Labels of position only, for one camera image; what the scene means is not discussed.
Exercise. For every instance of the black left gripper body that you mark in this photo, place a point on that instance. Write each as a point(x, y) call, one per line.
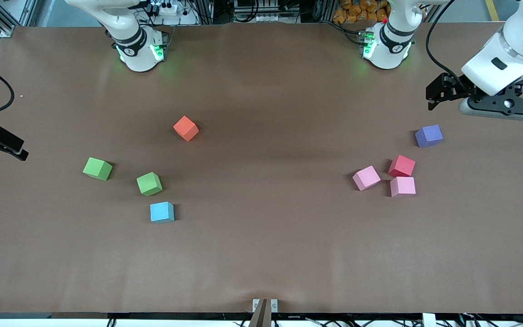
point(453, 89)

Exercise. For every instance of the red foam block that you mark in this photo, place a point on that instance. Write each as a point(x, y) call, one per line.
point(402, 165)

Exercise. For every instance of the pink foam block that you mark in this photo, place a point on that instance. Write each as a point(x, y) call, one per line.
point(366, 177)
point(402, 187)

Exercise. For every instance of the green foam block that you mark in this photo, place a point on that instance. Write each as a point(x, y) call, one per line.
point(97, 168)
point(149, 184)

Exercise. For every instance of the blue foam block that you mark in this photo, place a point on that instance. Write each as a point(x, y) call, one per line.
point(162, 212)

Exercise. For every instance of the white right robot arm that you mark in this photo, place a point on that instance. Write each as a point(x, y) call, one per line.
point(136, 50)

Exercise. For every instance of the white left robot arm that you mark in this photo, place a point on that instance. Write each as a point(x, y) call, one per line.
point(515, 41)

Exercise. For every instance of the purple foam block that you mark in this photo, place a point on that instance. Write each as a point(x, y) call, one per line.
point(429, 136)

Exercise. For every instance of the bag of orange fruit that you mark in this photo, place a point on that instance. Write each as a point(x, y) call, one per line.
point(361, 11)

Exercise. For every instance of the orange foam block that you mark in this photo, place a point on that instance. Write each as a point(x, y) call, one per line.
point(185, 128)

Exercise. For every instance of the white vented device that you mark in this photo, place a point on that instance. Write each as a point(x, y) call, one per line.
point(257, 11)

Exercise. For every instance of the white power strip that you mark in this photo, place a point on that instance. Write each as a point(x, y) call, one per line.
point(167, 7)

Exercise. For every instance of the white tag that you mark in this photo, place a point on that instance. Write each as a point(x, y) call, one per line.
point(429, 320)

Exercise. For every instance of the brown mounting pole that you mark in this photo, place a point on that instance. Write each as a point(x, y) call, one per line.
point(261, 315)

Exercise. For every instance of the aluminium frame rail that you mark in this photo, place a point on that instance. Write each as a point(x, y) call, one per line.
point(12, 18)

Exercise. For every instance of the metal bracket plate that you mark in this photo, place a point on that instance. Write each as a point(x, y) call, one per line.
point(255, 305)

